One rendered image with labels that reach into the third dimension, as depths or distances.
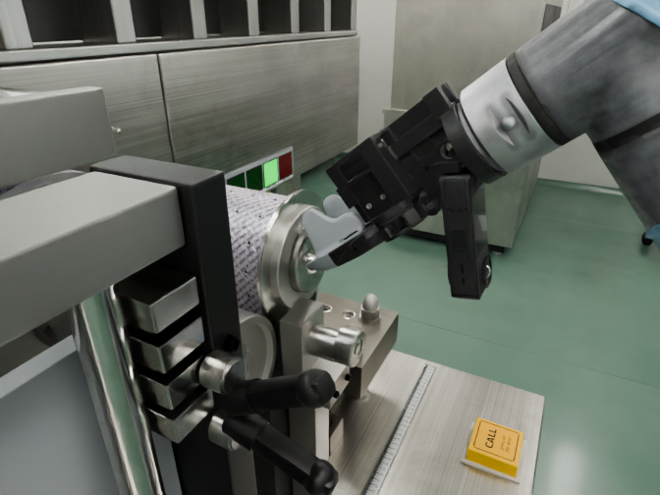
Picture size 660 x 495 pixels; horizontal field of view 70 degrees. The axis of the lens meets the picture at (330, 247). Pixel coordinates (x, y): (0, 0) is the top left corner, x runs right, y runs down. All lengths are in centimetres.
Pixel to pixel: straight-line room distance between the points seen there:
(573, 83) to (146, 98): 59
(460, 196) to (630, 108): 12
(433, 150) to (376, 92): 493
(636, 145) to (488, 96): 10
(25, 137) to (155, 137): 55
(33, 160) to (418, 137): 26
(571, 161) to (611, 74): 471
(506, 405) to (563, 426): 136
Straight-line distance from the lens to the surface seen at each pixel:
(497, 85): 36
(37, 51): 68
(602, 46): 34
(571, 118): 35
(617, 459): 221
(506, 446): 79
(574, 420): 229
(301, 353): 51
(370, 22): 530
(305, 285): 51
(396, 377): 89
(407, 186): 39
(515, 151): 36
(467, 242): 40
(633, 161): 36
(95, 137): 27
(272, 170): 104
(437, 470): 77
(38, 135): 25
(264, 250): 46
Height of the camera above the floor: 149
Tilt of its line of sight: 26 degrees down
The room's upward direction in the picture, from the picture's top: straight up
